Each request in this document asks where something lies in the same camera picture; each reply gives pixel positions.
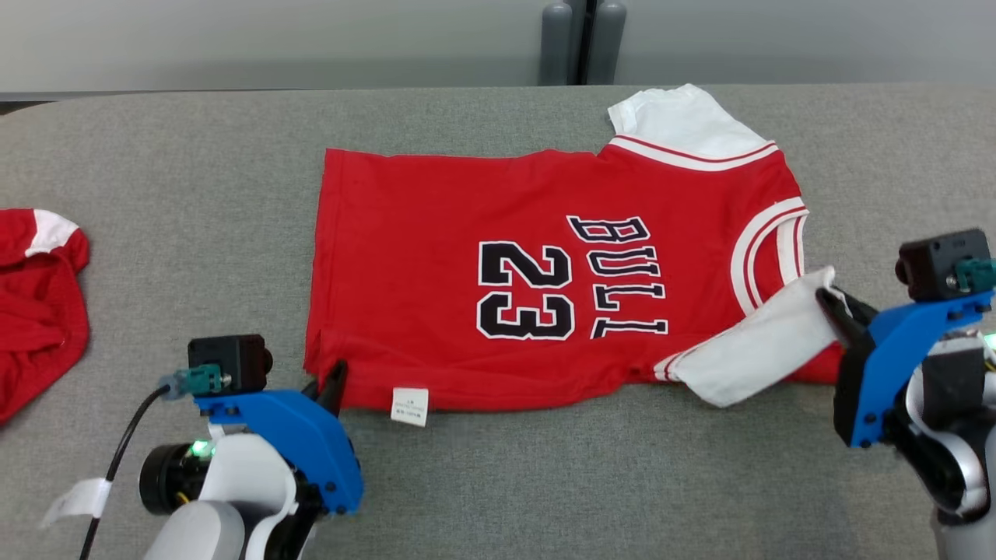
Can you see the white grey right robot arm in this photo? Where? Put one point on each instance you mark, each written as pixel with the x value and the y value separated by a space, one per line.
pixel 953 435

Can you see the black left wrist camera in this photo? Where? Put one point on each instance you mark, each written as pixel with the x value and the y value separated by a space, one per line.
pixel 233 359

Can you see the red basketball jersey number 23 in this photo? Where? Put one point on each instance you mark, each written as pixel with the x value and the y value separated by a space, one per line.
pixel 428 272

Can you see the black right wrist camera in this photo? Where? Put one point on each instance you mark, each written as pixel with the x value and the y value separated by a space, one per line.
pixel 930 264

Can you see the red shorts with white stripes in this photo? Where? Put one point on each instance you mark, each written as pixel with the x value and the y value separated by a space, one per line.
pixel 39 327

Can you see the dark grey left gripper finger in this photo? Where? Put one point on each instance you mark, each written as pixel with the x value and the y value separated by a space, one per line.
pixel 311 388
pixel 334 387

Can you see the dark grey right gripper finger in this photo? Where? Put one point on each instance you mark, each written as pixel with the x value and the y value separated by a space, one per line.
pixel 860 309
pixel 840 319

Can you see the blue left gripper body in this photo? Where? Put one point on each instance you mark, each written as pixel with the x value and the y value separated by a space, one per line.
pixel 303 435

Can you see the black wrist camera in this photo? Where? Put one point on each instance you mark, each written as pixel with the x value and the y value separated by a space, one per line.
pixel 233 359
pixel 930 264

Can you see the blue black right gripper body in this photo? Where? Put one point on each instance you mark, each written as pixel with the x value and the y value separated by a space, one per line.
pixel 887 365

